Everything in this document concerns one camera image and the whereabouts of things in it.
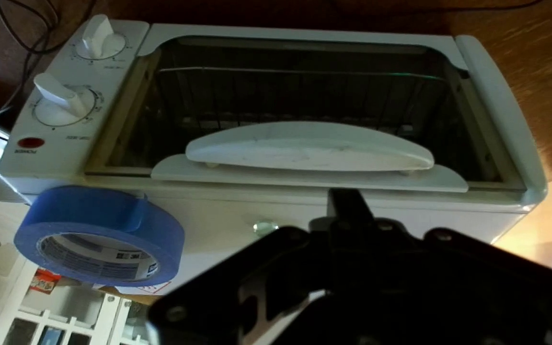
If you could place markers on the white toaster oven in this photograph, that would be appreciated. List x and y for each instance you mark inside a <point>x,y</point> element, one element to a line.
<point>225,217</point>

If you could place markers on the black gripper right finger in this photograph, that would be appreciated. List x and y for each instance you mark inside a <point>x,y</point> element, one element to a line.
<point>469,288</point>

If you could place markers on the blue masking tape roll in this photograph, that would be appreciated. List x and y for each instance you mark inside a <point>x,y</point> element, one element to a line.
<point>91,211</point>

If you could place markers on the white oven knob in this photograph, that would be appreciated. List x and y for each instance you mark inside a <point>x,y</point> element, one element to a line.
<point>101,38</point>
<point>66,98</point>

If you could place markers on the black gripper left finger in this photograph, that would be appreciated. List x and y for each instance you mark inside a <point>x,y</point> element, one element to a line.
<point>225,288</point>

